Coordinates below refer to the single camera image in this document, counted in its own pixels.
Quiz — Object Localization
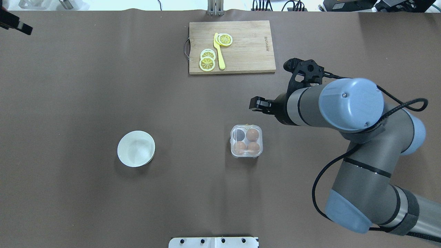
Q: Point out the brown egg slot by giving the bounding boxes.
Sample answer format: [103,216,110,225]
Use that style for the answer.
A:
[247,142,260,154]
[246,128,260,142]

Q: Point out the aluminium frame post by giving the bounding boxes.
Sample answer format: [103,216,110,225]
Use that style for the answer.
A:
[207,0,225,16]

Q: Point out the lemon slice top upper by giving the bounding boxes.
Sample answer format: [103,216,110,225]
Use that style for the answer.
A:
[216,33,233,47]

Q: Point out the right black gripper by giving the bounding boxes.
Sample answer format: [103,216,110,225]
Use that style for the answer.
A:
[249,94,293,125]

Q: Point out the brown egg from bowl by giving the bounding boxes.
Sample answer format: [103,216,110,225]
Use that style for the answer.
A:
[233,141,247,155]

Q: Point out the lemon slice under upper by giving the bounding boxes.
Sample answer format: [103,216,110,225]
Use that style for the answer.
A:
[214,33,221,46]

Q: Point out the lemon slice back lower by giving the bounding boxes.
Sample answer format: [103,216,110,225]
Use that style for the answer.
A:
[200,49,216,60]

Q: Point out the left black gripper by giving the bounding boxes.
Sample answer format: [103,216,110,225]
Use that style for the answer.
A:
[0,10,33,35]

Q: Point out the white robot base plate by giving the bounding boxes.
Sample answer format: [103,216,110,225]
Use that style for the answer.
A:
[168,236,259,248]

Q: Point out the brown egg near slot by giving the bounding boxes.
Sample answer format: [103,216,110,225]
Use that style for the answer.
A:
[247,142,260,154]

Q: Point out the yellow plastic knife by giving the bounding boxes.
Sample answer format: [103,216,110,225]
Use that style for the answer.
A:
[213,32,226,70]

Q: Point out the lemon slice front lower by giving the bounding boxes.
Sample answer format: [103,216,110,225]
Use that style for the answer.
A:
[199,56,216,72]

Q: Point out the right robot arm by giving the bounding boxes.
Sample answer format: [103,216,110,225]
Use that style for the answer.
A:
[249,77,440,243]

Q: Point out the clear plastic egg box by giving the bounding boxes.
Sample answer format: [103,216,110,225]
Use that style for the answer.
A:
[229,125,264,158]

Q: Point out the white ceramic bowl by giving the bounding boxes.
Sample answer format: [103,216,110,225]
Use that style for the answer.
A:
[117,131,156,168]

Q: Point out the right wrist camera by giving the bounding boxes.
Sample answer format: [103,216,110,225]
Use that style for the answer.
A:
[283,58,324,96]

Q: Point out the brown egg far slot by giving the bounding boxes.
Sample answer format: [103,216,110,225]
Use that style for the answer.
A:
[246,128,260,142]

